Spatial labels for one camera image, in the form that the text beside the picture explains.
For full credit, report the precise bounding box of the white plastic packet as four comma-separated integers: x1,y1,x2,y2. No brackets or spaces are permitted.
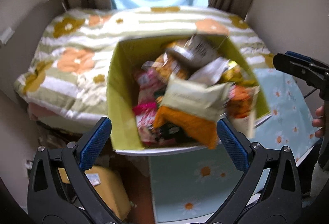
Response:
189,57,230,86

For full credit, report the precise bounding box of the small pink candy bag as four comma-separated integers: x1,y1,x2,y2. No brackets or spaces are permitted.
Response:
132,102,157,146

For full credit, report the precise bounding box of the floral striped quilt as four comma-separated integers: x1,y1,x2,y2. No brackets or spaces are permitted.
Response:
14,6,273,133

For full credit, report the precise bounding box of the waffle cookie clear bag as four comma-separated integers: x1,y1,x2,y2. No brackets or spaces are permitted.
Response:
142,53,189,82

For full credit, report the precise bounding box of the yellow gold snack bag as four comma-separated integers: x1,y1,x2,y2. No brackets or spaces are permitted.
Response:
220,61,257,87

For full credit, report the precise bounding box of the pink snack bag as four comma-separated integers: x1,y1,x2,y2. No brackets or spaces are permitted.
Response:
134,68,166,105

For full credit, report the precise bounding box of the person's right hand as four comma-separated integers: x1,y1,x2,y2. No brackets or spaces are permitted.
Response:
312,105,326,138

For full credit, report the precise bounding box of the orange cream snack bag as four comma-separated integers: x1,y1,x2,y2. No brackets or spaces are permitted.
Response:
154,78,233,149

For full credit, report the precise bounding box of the yellow box on floor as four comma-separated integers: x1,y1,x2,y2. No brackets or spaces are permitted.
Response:
57,165,132,221

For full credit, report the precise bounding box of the cheese sticks snack bag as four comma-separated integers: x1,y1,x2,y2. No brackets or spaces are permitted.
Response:
226,85,260,139

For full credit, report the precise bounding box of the snickers bar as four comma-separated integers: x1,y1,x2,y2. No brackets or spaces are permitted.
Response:
156,122,193,147

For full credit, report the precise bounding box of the silver grey snack bag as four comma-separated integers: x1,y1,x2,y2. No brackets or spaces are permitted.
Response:
164,36,219,68

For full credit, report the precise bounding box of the green cardboard box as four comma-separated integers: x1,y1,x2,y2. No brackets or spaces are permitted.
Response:
107,33,271,156

